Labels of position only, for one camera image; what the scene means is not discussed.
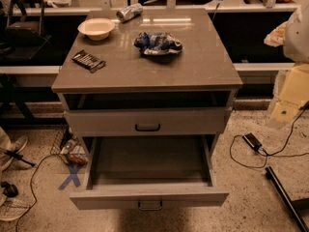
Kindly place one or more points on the grey drawer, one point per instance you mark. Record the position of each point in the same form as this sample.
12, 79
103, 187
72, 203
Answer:
138, 122
149, 173

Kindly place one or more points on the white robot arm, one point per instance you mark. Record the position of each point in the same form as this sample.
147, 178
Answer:
293, 35

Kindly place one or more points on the grey drawer cabinet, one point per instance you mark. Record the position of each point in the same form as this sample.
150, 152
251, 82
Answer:
202, 75

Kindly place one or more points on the grey top drawer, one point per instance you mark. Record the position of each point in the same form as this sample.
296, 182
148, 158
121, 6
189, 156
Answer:
138, 122

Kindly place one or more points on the blue white chip bag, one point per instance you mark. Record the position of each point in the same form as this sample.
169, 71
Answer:
157, 44

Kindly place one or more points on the black snack bar wrapper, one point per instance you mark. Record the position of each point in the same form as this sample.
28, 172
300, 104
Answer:
88, 61

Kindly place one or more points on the white bowl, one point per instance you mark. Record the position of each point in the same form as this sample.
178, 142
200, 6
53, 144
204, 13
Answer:
96, 29

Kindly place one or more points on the black power adapter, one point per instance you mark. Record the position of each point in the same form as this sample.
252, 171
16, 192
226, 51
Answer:
252, 141

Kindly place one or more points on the crushed silver can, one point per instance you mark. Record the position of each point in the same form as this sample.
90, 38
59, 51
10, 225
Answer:
130, 12

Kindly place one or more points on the grey sneaker upper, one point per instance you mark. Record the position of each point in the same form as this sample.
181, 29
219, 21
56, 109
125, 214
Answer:
7, 145

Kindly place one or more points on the white sneaker lower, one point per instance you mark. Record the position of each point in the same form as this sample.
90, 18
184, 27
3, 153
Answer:
12, 209

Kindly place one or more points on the black metal stand leg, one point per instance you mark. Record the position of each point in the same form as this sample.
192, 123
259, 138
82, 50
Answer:
295, 207

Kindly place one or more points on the wire basket with snacks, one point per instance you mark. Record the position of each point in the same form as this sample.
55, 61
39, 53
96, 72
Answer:
68, 148

